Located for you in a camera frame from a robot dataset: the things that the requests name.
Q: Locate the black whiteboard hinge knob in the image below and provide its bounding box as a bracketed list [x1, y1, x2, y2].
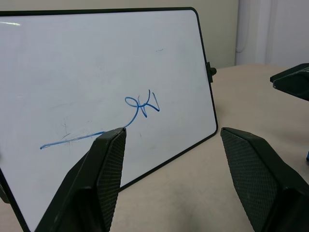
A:
[206, 62, 217, 84]

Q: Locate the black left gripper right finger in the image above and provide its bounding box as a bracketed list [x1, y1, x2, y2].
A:
[220, 127, 309, 232]

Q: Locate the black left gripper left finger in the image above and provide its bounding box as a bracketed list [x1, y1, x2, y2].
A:
[35, 127, 127, 232]

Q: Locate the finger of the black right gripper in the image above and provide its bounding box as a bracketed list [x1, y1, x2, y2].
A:
[269, 63, 309, 102]

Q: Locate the white board with black frame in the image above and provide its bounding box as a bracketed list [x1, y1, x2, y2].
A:
[0, 6, 219, 232]

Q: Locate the black whiteboard stand foot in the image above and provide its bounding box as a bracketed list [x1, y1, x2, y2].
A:
[0, 166, 11, 204]

